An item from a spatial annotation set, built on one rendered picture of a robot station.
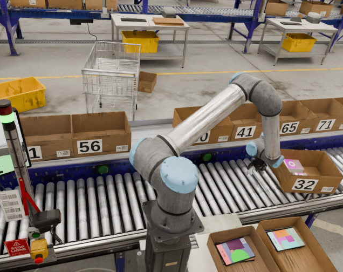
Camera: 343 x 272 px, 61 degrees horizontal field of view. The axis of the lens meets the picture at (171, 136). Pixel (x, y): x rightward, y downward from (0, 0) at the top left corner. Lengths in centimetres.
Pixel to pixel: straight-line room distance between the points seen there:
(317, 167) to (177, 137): 160
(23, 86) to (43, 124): 243
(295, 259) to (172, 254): 81
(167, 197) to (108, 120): 125
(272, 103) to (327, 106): 179
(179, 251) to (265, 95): 81
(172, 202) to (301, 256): 104
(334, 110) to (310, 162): 74
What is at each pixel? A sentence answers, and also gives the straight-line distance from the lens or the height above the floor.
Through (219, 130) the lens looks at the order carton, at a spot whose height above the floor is 100.
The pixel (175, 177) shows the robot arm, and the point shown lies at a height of 148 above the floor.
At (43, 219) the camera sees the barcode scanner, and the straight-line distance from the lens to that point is 151.
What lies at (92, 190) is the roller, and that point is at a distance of 205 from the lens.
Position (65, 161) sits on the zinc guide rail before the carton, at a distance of 208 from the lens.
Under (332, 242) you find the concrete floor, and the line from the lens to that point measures 325.
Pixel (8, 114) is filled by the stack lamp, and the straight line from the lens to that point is 121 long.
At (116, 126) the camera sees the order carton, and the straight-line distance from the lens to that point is 232.
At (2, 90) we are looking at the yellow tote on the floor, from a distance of 462.
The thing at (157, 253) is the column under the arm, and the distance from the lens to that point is 138.
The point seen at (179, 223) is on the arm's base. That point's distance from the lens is 124.
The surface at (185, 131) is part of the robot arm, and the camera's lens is 129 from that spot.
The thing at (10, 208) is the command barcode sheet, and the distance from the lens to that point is 153.
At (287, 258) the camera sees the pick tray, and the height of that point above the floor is 76.
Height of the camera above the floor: 224
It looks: 36 degrees down
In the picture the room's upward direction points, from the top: 7 degrees clockwise
